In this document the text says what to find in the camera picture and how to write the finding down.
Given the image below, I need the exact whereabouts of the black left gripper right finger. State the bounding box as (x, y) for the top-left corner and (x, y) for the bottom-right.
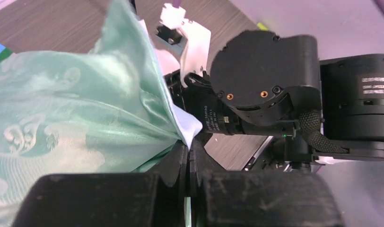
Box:
(189, 140), (345, 227)

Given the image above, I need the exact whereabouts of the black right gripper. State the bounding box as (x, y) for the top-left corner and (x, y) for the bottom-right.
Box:
(164, 30), (323, 172)

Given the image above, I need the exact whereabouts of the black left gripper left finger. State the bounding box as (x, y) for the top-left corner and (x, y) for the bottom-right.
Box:
(12, 141), (188, 227)

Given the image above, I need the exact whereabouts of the light blue green pillowcase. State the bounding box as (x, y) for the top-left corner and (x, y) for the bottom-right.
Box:
(0, 0), (202, 227)

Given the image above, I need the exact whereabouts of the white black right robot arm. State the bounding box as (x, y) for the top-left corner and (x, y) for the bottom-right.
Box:
(165, 30), (384, 171)

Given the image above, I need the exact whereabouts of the lime green toy block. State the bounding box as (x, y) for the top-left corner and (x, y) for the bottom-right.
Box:
(257, 22), (269, 31)

